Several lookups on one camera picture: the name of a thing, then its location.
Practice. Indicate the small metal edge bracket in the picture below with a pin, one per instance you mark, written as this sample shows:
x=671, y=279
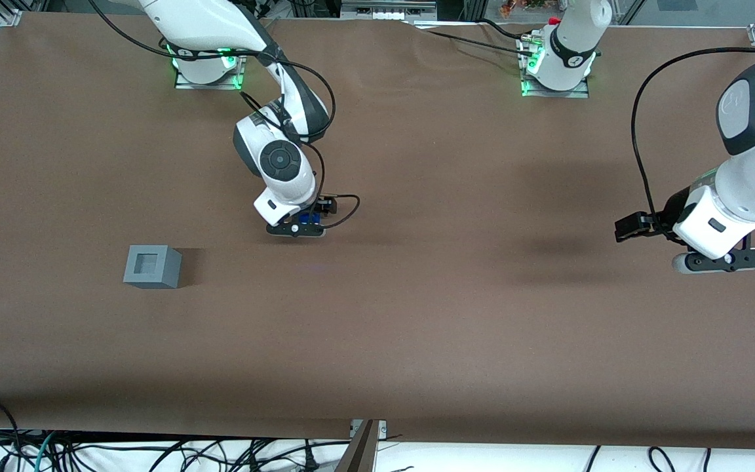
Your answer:
x=383, y=427

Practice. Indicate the brown table mat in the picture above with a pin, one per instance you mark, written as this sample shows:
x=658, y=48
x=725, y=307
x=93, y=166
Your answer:
x=417, y=295

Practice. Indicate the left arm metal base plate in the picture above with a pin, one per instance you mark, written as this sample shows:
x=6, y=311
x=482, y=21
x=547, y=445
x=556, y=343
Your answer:
x=577, y=94

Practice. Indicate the gray square base block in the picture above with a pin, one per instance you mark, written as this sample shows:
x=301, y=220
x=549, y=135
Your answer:
x=154, y=282

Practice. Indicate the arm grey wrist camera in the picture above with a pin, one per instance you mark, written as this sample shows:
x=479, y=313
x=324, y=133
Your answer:
x=286, y=230
x=731, y=260

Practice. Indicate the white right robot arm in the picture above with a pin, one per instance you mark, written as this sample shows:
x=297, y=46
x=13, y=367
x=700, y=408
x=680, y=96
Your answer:
x=207, y=19

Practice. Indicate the blue plastic insert part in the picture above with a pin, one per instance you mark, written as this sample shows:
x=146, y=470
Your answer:
x=312, y=218

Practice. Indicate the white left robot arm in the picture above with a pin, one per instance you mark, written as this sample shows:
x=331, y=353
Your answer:
x=751, y=177

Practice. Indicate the dark slanted stand post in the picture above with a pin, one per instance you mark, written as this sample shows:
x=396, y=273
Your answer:
x=361, y=452

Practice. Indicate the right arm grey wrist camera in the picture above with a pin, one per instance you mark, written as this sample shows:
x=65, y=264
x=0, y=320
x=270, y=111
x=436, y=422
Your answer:
x=286, y=230

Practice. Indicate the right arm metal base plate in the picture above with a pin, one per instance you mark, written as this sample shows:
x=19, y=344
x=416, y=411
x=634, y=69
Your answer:
x=184, y=84

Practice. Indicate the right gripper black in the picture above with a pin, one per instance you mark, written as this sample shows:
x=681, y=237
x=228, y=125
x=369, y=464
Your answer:
x=325, y=206

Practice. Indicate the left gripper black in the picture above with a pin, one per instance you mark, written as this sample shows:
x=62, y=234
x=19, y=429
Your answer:
x=668, y=214

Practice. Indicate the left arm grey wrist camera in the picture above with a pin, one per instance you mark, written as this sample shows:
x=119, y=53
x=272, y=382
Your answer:
x=731, y=260

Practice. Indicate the white power strip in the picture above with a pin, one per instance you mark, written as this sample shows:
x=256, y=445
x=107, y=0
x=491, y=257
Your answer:
x=384, y=13

